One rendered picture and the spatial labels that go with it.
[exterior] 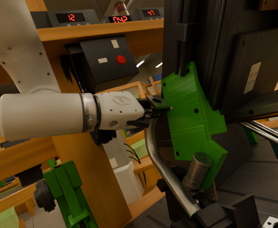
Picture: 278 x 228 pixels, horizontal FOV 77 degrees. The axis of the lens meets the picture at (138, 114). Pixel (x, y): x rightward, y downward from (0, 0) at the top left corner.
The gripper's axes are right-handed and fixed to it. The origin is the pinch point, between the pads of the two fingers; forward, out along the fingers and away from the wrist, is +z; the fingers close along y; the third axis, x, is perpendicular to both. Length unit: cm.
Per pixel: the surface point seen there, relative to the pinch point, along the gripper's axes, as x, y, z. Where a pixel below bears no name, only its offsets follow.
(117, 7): -18, 59, 8
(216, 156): -1.7, -19.2, 2.7
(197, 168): 1.2, -18.9, -0.4
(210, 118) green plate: -4.9, -12.0, 6.6
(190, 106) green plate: -6.1, -8.6, 2.9
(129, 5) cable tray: -11, 330, 135
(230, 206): 6.9, -25.3, 6.1
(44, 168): 534, 434, -35
